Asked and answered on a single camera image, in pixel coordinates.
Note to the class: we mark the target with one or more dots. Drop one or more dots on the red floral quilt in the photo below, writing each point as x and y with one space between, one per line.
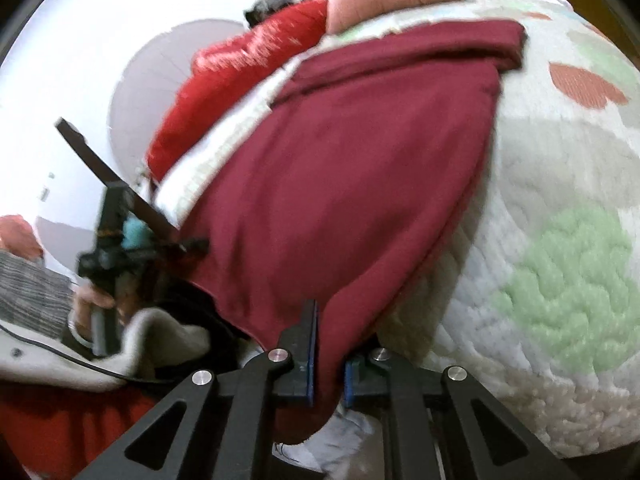
221 74

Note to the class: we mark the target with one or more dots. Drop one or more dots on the grey padded headboard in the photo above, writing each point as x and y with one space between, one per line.
117 115

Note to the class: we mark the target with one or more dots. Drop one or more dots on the person left hand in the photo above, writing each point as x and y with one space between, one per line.
89 298

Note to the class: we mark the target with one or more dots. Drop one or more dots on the heart patterned patchwork bedspread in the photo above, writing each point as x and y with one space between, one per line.
536 292

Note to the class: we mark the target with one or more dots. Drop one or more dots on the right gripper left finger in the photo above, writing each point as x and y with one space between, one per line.
219 426

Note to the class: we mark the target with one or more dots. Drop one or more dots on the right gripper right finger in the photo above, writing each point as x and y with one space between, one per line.
444 425

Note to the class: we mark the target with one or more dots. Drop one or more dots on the left forearm beige sleeve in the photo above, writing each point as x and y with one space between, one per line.
151 341

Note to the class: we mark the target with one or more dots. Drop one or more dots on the dark red knit sweater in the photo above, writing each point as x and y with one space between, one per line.
349 189

